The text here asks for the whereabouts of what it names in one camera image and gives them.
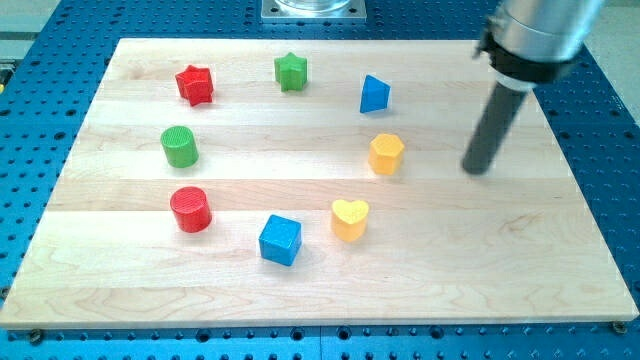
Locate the green cylinder block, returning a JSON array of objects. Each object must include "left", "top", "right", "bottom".
[{"left": 160, "top": 126, "right": 199, "bottom": 168}]

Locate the yellow hexagon block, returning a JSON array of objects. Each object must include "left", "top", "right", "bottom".
[{"left": 368, "top": 133, "right": 405, "bottom": 175}]

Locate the light wooden board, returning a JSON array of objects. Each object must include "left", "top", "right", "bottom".
[{"left": 1, "top": 38, "right": 638, "bottom": 329}]

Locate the yellow heart block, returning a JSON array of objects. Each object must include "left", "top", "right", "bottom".
[{"left": 331, "top": 199, "right": 370, "bottom": 242}]

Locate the blue triangular prism block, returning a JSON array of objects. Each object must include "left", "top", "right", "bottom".
[{"left": 359, "top": 75, "right": 391, "bottom": 113}]

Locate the blue cube block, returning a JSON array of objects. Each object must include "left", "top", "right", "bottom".
[{"left": 259, "top": 215, "right": 302, "bottom": 266}]

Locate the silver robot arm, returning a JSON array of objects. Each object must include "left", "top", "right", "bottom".
[{"left": 476, "top": 0, "right": 604, "bottom": 92}]

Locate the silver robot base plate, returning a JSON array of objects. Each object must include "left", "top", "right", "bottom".
[{"left": 260, "top": 0, "right": 367, "bottom": 23}]

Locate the blue perforated metal table plate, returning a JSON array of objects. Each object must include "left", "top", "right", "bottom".
[{"left": 1, "top": 1, "right": 639, "bottom": 359}]

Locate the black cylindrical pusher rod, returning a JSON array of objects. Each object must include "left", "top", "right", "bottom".
[{"left": 461, "top": 82, "right": 527, "bottom": 175}]

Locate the red cylinder block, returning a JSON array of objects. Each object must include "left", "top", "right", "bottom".
[{"left": 170, "top": 186, "right": 213, "bottom": 233}]

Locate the red star block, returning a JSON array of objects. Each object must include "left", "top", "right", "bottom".
[{"left": 175, "top": 65, "right": 214, "bottom": 107}]

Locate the green star block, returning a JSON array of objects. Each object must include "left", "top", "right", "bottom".
[{"left": 274, "top": 52, "right": 308, "bottom": 92}]

